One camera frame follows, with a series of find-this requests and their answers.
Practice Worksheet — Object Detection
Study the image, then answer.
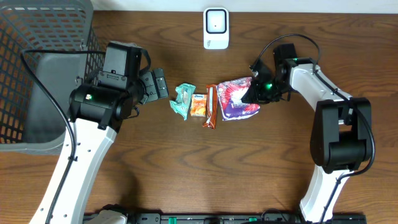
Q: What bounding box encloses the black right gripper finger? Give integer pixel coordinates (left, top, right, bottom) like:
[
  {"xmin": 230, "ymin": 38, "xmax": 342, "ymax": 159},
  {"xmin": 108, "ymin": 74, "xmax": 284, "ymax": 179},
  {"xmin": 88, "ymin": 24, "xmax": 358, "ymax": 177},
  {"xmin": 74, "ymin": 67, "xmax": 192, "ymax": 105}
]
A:
[
  {"xmin": 241, "ymin": 87, "xmax": 257, "ymax": 104},
  {"xmin": 249, "ymin": 59, "xmax": 273, "ymax": 82}
]

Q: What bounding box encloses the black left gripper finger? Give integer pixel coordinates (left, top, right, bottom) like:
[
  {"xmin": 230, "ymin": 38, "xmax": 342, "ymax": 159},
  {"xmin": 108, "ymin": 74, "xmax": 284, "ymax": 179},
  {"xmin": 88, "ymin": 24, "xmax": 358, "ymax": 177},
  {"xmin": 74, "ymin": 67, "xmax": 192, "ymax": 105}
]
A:
[
  {"xmin": 153, "ymin": 68, "xmax": 169, "ymax": 99},
  {"xmin": 140, "ymin": 72, "xmax": 159, "ymax": 103}
]

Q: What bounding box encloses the purple snack packet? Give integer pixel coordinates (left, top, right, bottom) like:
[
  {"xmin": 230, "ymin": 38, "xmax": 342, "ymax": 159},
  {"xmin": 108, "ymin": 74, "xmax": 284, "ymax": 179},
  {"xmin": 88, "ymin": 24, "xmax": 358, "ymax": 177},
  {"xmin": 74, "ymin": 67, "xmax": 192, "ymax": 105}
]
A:
[{"xmin": 216, "ymin": 77, "xmax": 260, "ymax": 121}]

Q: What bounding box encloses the teal wet wipes packet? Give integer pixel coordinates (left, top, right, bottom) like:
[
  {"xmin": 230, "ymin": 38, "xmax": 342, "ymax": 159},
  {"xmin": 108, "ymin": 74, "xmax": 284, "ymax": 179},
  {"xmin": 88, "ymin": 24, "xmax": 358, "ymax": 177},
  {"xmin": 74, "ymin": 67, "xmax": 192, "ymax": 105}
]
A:
[{"xmin": 170, "ymin": 83, "xmax": 196, "ymax": 120}]

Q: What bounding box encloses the orange-red snack bar wrapper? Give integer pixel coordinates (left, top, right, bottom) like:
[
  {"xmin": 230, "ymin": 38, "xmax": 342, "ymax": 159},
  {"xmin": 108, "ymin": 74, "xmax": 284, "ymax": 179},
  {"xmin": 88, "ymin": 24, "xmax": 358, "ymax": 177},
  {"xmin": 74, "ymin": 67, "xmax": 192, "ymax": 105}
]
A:
[{"xmin": 203, "ymin": 84, "xmax": 218, "ymax": 129}]

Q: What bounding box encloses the orange tissue packet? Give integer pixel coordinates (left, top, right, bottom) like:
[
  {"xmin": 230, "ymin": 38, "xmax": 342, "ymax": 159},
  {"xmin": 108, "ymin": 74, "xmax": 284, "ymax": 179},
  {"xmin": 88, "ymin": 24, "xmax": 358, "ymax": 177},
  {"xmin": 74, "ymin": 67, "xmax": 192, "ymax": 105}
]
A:
[{"xmin": 190, "ymin": 94, "xmax": 207, "ymax": 117}]

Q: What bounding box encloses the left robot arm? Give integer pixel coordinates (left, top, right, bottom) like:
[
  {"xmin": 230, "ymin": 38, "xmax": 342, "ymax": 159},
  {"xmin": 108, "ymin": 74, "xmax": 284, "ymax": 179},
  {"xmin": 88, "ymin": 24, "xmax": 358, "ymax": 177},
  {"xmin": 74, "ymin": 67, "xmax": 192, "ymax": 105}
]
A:
[{"xmin": 29, "ymin": 41, "xmax": 169, "ymax": 223}]

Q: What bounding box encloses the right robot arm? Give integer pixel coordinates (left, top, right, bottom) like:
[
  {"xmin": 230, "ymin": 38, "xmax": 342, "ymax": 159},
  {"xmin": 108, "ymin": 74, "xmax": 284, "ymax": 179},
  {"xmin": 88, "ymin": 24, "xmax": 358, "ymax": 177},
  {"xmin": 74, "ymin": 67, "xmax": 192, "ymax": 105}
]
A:
[{"xmin": 242, "ymin": 44, "xmax": 375, "ymax": 223}]

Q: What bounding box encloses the white barcode scanner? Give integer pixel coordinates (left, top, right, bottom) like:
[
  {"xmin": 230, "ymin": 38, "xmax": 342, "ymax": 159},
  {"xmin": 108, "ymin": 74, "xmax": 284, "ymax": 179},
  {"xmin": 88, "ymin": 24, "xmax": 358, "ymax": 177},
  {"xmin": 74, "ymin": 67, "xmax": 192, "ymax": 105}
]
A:
[{"xmin": 203, "ymin": 7, "xmax": 229, "ymax": 50}]

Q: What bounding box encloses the grey plastic mesh basket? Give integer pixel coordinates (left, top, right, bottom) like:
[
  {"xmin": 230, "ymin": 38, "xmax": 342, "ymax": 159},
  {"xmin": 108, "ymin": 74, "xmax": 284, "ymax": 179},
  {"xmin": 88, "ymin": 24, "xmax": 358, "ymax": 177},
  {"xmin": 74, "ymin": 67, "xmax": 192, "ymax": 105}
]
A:
[{"xmin": 1, "ymin": 1, "xmax": 104, "ymax": 155}]

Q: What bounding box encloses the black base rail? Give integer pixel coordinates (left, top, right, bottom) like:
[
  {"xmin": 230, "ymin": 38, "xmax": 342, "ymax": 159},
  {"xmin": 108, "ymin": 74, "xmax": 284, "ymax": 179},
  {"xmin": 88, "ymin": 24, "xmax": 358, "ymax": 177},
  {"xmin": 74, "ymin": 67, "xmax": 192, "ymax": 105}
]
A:
[{"xmin": 83, "ymin": 212, "xmax": 368, "ymax": 224}]

